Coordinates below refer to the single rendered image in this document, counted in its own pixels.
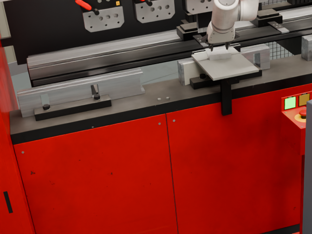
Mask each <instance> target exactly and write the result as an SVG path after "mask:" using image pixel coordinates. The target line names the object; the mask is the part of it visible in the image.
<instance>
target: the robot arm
mask: <svg viewBox="0 0 312 234"><path fill-rule="evenodd" d="M258 6H259V0H214V3H213V11H212V19H211V21H210V23H209V25H208V29H207V34H206V35H205V36H204V37H202V38H201V42H203V43H205V44H207V45H208V47H209V49H210V50H211V52H212V51H213V44H214V43H222V42H225V46H226V50H228V47H229V46H230V44H231V42H233V41H234V40H235V39H237V38H239V37H240V34H239V33H237V32H235V26H234V22H236V21H252V20H255V19H256V17H257V15H258V14H257V13H258Z"/></svg>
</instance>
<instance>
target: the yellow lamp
mask: <svg viewBox="0 0 312 234"><path fill-rule="evenodd" d="M309 97H310V94H306V95H302V96H300V97H299V106H302V105H305V104H306V102H307V101H309Z"/></svg>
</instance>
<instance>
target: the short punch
mask: <svg viewBox="0 0 312 234"><path fill-rule="evenodd" d="M211 19H212V11H210V12H205V13H198V14H196V22H197V28H198V33H202V32H206V31H207V29H208V25H209V23H210V21H211Z"/></svg>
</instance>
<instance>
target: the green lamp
mask: <svg viewBox="0 0 312 234"><path fill-rule="evenodd" d="M293 107H295V97H292V98H288V99H285V109H289V108H293Z"/></svg>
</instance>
